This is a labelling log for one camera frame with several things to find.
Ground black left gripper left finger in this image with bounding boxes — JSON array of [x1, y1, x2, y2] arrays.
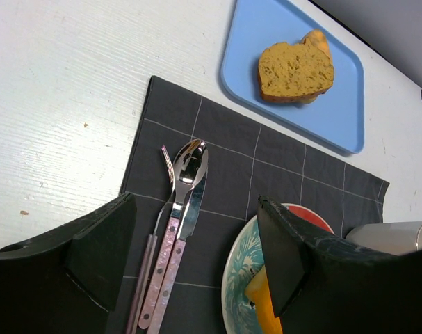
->
[[0, 193, 137, 333]]

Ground knife with pink handle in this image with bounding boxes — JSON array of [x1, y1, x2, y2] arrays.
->
[[138, 174, 207, 333]]

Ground spoon with pink handle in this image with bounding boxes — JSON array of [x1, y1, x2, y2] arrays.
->
[[138, 138, 209, 331]]

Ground fork with pink handle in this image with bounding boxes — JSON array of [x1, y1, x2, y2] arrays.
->
[[125, 145, 175, 334]]

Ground orange croissant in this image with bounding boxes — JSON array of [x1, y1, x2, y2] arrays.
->
[[245, 267, 283, 334]]

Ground white ceramic mug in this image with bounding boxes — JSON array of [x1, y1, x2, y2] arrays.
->
[[346, 221, 422, 255]]

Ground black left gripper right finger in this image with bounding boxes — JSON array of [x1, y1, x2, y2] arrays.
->
[[257, 196, 422, 333]]

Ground dark grey checked placemat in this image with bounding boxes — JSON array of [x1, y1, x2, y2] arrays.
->
[[106, 77, 389, 333]]

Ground blue plastic tray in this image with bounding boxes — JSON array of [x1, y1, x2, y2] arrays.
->
[[220, 1, 364, 154]]

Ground brown bread slice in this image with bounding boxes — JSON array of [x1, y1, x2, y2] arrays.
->
[[298, 29, 334, 104], [257, 42, 334, 103]]

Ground teal and red plate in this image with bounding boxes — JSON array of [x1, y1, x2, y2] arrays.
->
[[220, 202, 335, 334]]

